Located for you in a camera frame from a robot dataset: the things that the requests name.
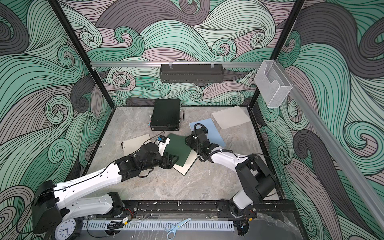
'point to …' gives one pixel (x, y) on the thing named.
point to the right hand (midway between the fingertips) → (183, 140)
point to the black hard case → (166, 115)
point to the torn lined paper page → (231, 117)
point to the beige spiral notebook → (131, 145)
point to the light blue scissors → (171, 228)
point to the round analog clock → (65, 229)
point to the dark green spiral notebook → (177, 145)
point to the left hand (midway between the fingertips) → (174, 154)
